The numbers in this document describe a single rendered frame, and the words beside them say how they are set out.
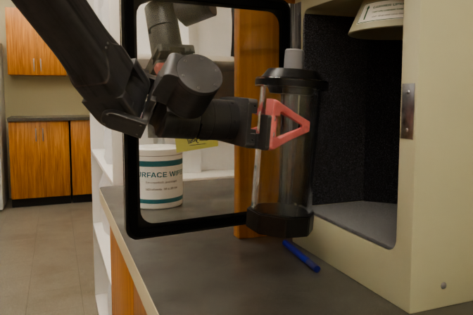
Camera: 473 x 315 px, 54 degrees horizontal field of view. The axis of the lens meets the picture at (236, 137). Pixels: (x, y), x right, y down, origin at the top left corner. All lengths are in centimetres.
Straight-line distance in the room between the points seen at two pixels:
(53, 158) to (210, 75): 499
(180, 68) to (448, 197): 38
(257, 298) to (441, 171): 30
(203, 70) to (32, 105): 550
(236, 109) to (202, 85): 10
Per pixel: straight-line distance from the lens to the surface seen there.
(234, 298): 68
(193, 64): 56
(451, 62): 65
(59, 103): 602
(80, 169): 554
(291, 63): 69
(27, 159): 552
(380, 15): 72
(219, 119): 62
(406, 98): 63
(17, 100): 603
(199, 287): 72
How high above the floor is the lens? 122
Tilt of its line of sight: 5 degrees down
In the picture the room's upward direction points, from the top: straight up
